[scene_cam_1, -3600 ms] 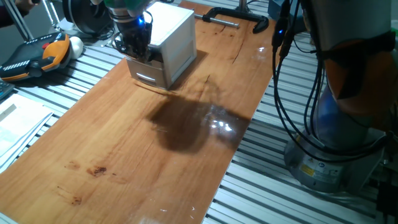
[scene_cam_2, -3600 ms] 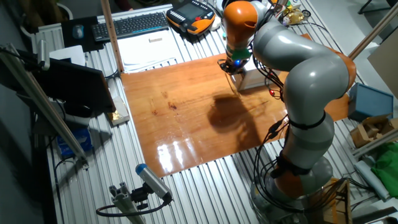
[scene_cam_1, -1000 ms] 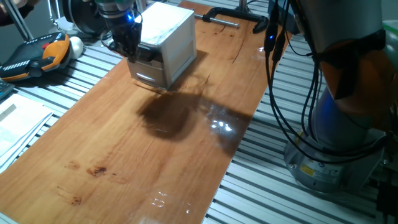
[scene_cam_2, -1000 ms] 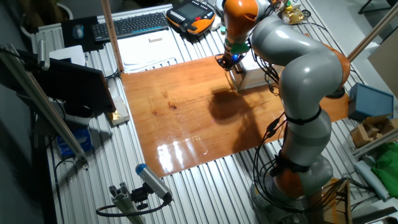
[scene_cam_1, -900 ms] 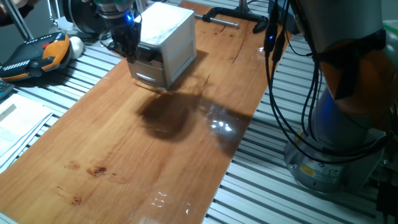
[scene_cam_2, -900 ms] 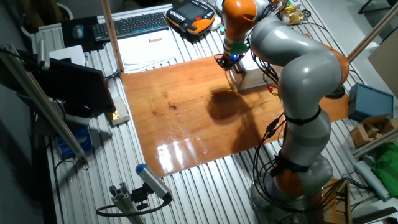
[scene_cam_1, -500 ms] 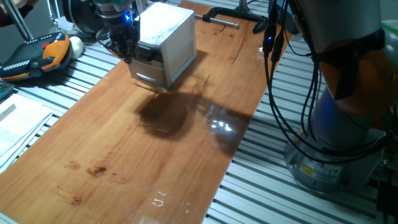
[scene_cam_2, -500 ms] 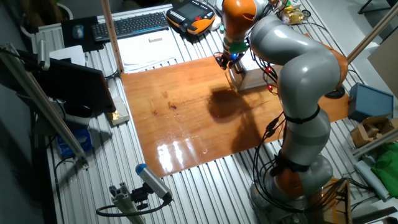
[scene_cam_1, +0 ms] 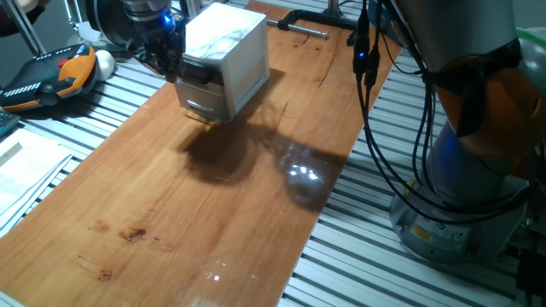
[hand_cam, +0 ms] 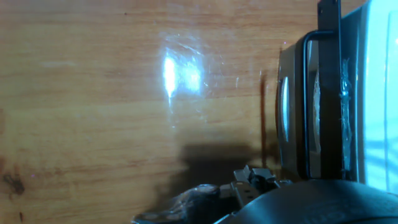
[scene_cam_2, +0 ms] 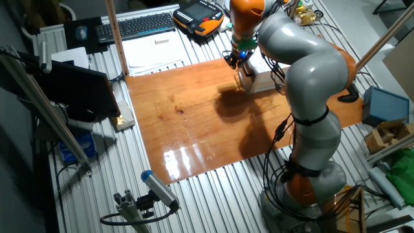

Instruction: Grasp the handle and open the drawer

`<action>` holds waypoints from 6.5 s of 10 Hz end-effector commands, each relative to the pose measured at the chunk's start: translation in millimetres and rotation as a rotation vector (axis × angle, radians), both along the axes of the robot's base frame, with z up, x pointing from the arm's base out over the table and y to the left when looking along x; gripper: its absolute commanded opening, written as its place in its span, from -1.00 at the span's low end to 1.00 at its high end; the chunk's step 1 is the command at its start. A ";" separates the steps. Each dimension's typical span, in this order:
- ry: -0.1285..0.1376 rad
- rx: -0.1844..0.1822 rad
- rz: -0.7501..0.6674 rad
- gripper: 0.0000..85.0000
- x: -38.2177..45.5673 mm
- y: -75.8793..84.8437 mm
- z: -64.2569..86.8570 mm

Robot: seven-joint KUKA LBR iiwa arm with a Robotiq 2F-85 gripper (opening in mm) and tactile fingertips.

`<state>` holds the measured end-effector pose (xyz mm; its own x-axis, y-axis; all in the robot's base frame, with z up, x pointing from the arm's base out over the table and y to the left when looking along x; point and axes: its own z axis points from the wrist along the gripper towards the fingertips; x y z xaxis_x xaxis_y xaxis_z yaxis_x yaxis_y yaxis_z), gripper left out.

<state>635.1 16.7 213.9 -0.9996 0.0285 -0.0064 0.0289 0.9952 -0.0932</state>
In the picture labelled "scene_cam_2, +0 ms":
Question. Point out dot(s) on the black monitor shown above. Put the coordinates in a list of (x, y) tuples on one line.
[(77, 87)]

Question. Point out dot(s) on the black orange teach pendant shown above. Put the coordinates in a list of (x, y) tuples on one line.
[(197, 14)]

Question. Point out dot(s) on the black computer keyboard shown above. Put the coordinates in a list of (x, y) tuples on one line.
[(136, 27)]

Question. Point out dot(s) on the grey camera blue end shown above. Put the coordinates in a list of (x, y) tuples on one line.
[(160, 189)]

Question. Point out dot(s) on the black chair base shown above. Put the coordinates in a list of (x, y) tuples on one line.
[(388, 4)]

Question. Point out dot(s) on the white plastic drawer cabinet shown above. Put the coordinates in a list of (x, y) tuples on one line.
[(263, 82)]

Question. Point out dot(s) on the glossy wooden board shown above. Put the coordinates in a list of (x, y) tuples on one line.
[(194, 136)]

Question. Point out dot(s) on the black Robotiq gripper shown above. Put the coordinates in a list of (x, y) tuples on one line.
[(245, 58)]

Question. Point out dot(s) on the green cloth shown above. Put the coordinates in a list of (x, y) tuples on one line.
[(402, 174)]

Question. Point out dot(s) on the white paper stack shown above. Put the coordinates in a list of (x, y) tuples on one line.
[(155, 55)]

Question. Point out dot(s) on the wooden frame stand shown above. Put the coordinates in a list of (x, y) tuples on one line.
[(354, 210)]

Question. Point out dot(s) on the white rounded object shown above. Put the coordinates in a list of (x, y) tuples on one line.
[(224, 28)]

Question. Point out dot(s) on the aluminium bar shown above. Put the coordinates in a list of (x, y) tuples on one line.
[(391, 147)]

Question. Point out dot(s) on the long aluminium beam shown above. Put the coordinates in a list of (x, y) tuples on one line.
[(48, 113)]

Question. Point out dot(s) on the blue box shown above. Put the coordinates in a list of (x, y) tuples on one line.
[(385, 106)]

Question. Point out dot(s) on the white paper roll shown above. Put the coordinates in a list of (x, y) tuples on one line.
[(386, 187)]

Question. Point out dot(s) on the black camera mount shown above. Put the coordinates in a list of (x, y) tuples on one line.
[(145, 204)]

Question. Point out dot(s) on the aluminium frame pole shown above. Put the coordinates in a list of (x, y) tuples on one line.
[(385, 37)]

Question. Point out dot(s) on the wooden upright post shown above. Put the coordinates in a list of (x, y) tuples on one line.
[(115, 35)]

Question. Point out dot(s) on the grey cardboard panel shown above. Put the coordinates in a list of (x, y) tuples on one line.
[(401, 68)]

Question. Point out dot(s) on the small beige label strip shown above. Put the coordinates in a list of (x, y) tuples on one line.
[(161, 41)]

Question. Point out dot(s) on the gold foil bag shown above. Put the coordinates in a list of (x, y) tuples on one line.
[(305, 17)]

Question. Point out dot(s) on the blue tissue pack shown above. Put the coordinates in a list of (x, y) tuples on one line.
[(79, 149)]

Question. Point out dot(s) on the cardboard box wooden blocks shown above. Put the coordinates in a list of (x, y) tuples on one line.
[(385, 137)]

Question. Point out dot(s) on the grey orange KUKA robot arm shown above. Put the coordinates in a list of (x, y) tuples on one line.
[(307, 74)]

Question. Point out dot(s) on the white flat box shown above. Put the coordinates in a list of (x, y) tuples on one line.
[(71, 56)]

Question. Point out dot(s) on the box with gold foil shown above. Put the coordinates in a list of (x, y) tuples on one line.
[(124, 118)]

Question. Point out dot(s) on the black C-clamp silver screw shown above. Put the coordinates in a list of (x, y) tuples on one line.
[(351, 95)]

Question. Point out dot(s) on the short aluminium profile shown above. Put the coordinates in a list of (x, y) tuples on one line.
[(129, 212)]

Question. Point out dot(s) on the black mouse pad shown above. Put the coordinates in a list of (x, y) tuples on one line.
[(93, 45)]

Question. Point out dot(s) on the small grey camera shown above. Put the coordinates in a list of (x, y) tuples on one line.
[(45, 56)]

